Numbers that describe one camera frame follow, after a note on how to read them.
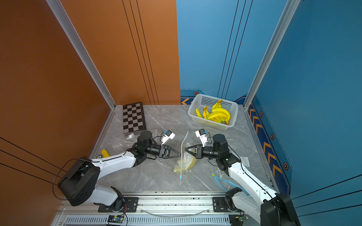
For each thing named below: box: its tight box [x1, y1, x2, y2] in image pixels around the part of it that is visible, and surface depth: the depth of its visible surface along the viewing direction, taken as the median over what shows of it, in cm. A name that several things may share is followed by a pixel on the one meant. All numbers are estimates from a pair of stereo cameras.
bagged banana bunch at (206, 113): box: [202, 105, 211, 119], surface depth 111 cm
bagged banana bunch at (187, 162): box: [173, 150, 197, 173], surface depth 78 cm
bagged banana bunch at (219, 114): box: [206, 103, 231, 125], surface depth 107 cm
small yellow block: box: [100, 148, 111, 158], surface depth 94 cm
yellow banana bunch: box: [211, 98, 228, 115], surface depth 108 cm
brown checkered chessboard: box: [122, 101, 147, 135], surface depth 111 cm
